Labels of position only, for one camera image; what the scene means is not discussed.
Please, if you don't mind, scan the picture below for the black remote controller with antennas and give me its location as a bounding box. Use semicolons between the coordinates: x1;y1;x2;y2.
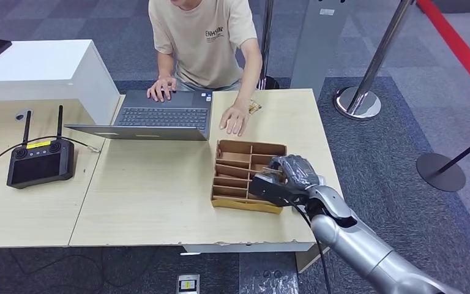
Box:
6;105;76;190

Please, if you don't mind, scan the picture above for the chrome stanchion post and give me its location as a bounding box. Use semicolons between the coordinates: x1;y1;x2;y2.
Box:
334;0;416;121

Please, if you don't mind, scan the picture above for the white desk underframe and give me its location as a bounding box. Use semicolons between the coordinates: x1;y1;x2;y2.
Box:
180;243;331;273

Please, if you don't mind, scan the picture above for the white counter box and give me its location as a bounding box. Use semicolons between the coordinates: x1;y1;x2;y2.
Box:
0;39;121;126

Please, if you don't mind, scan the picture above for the red barrier belt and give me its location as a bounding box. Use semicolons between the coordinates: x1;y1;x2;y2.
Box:
416;0;470;105

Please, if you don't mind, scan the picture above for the person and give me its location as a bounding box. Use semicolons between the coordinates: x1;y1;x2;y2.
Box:
146;0;263;138

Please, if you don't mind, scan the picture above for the black controller cable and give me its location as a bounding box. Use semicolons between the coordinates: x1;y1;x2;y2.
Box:
0;136;101;179

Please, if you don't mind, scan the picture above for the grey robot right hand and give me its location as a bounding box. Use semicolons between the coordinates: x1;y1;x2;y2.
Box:
268;154;325;192

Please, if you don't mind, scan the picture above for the black white wrist camera box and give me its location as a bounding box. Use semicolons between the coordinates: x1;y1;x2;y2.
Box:
248;174;300;208

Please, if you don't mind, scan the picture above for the steel floor socket plate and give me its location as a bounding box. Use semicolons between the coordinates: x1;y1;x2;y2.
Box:
177;274;201;294

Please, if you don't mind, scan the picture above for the person's right hand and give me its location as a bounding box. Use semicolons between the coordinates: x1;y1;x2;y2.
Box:
146;77;178;103

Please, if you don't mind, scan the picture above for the black stanchion post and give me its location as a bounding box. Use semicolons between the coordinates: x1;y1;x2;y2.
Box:
416;129;470;193

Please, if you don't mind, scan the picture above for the plastic film covered base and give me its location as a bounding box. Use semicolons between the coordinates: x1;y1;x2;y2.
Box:
239;252;299;294

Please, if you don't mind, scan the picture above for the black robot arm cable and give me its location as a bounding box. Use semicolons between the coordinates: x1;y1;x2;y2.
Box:
283;198;333;294

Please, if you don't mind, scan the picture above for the grey open laptop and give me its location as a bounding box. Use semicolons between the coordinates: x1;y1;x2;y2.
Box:
64;89;214;141

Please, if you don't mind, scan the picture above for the person's left hand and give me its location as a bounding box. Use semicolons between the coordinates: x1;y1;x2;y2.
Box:
218;104;252;138

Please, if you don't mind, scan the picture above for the brown wooden compartment tray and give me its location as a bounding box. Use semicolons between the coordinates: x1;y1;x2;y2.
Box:
211;140;288;215

